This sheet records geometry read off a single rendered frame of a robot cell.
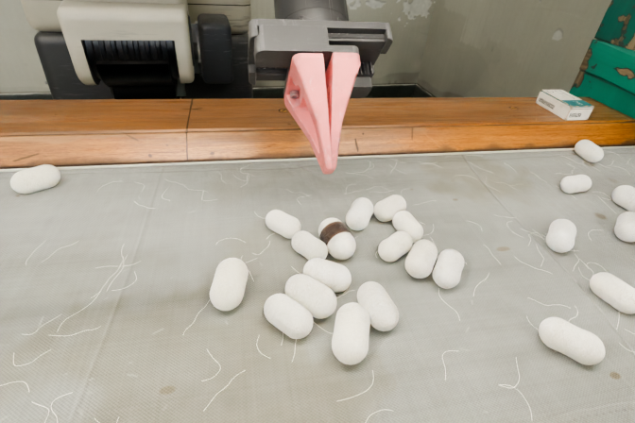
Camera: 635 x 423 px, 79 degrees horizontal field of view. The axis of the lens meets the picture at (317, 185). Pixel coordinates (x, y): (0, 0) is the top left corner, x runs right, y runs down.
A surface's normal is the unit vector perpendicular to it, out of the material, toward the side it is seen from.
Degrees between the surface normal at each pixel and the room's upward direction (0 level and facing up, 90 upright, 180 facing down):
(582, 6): 90
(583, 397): 0
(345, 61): 62
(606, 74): 90
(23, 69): 89
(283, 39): 41
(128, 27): 98
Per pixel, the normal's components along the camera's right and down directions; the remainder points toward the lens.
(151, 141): 0.18, -0.19
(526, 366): 0.07, -0.83
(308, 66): 0.20, 0.11
